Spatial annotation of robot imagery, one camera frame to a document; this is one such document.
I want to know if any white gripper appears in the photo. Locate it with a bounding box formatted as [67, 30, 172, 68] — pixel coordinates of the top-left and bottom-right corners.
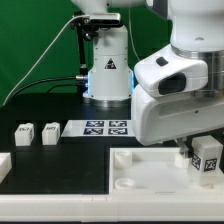
[131, 85, 224, 158]

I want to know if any white square table top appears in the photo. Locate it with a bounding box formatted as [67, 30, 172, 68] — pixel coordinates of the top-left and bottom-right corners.
[109, 148, 224, 193]

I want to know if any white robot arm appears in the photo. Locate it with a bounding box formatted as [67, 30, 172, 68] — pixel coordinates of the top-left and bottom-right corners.
[71, 0, 224, 146]

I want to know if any white sheet with tags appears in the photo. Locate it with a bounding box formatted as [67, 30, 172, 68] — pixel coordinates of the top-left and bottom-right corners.
[62, 120, 134, 137]

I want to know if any white front fence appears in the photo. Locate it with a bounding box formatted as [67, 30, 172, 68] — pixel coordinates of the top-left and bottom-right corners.
[0, 195, 224, 222]

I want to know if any white left fence piece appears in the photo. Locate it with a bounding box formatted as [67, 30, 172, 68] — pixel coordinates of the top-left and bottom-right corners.
[0, 153, 12, 183]

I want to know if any black camera stand pole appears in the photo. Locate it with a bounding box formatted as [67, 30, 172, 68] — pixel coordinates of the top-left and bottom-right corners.
[76, 26, 88, 93]

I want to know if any black cable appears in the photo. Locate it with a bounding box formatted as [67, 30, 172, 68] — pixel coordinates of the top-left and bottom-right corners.
[6, 76, 84, 101]

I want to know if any black camera on stand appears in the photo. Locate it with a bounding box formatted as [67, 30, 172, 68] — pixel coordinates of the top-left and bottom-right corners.
[70, 13, 121, 28]

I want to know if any grey cable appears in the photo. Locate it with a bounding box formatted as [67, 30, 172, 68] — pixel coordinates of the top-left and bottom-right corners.
[2, 16, 81, 107]

